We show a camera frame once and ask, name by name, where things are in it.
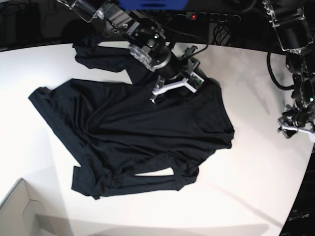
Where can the white plastic bin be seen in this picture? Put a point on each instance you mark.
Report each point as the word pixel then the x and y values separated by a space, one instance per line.
pixel 22 216

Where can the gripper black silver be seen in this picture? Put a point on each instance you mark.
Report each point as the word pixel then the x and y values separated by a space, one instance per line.
pixel 297 120
pixel 174 72

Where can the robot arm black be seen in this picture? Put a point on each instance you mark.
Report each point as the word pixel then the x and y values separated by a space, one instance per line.
pixel 148 43
pixel 288 19

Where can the black long-sleeve t-shirt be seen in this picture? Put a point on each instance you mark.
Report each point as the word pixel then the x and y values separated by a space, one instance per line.
pixel 124 143

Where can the black power strip red switch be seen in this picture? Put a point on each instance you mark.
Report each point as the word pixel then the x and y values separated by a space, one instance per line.
pixel 213 17

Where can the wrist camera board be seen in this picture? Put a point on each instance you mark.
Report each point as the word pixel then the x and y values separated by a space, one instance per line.
pixel 195 81

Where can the blue box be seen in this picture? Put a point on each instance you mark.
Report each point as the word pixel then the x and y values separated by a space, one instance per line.
pixel 153 4

